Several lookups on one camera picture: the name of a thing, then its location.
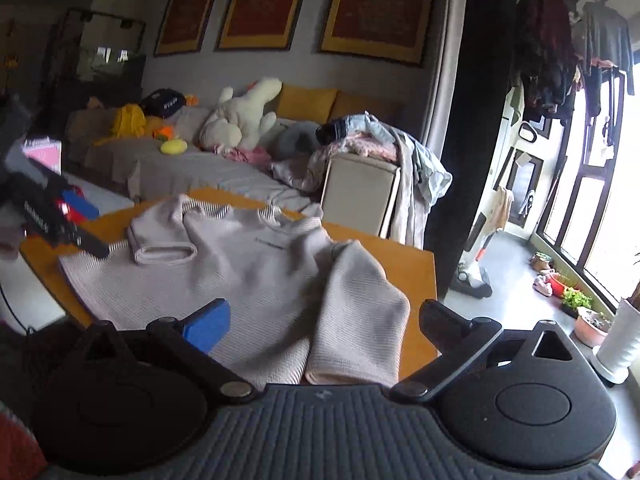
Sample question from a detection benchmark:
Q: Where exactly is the grey covered sofa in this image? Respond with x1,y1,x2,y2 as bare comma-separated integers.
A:
65,107,323,218

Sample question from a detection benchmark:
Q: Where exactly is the pink flower pot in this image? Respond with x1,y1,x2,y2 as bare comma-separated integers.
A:
574,307,612,348

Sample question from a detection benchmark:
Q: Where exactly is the clothes pile on sofa arm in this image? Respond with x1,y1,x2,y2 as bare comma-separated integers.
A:
271,112,452,249

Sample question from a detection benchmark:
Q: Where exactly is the striped grey knit sweater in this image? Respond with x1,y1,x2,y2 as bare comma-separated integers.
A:
60,195,410,387

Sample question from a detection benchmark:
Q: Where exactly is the pink cloth on sofa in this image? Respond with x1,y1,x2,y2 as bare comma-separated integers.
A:
213,144,271,167

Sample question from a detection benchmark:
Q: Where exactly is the yellow cushion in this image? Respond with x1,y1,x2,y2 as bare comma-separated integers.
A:
276,84,337,124

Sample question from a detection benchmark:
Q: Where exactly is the white ribbed plant pot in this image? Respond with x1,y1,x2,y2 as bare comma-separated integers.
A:
589,299,640,385

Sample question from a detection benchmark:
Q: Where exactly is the white plush rabbit toy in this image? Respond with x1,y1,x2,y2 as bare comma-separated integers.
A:
198,77,283,151

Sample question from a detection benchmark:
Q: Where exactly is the grey neck pillow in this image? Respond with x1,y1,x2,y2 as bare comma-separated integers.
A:
269,122,321,160

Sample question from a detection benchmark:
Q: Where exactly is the yellow plush lemon toy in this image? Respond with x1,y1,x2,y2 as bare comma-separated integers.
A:
160,139,189,156

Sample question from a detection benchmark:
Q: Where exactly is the red framed wall picture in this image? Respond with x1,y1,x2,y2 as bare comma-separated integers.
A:
318,0,432,65

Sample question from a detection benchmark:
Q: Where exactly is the dark navy cap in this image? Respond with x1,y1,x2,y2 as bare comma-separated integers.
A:
139,89,186,119

